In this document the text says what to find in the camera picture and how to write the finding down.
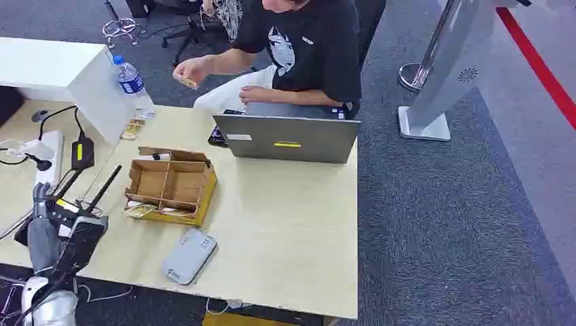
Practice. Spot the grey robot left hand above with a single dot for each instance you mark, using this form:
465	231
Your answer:
41	243

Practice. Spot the person's left hand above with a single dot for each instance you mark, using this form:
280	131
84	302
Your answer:
254	94

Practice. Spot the person's right hand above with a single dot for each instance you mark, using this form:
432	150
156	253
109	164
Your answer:
191	69

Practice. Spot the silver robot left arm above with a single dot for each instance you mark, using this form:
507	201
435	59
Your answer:
54	306

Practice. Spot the black office chair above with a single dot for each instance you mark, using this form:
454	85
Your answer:
184	31

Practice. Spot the black box device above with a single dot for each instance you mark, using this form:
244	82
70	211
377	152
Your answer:
83	243

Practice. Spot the black router with antennas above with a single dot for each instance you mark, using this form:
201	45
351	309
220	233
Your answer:
67	209

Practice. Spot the black smartphone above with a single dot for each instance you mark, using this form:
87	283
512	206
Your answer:
218	135

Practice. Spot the grey laptop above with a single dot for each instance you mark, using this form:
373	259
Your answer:
288	139

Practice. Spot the clear water bottle blue cap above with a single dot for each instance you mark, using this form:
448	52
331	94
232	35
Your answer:
132	87

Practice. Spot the person in patterned top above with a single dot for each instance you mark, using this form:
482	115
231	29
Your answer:
225	15

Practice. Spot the black case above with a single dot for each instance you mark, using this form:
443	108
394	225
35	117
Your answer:
139	7

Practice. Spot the chrome stool base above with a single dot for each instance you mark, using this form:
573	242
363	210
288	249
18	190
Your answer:
119	27

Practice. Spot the stack of cards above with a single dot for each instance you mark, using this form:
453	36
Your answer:
133	129

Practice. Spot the white power strip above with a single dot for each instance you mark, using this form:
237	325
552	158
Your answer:
51	157

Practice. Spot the black power adapter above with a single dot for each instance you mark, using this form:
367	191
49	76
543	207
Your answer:
83	153

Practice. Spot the card with pale print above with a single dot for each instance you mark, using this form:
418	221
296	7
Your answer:
176	212
139	210

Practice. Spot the wooden card box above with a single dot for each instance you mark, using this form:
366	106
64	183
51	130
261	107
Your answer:
173	186

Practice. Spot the grey round desk grommet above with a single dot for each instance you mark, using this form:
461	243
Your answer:
39	115

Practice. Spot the white desk partition block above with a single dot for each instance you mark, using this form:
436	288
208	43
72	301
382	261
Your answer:
63	72

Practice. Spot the grey flat pouch device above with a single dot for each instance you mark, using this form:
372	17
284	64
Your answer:
189	256

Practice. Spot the white kiosk stand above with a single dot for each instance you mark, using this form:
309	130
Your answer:
450	67

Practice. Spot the yellow box under table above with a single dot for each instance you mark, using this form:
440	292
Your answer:
243	320

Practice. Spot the chrome stanchion post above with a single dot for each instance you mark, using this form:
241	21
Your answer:
420	67

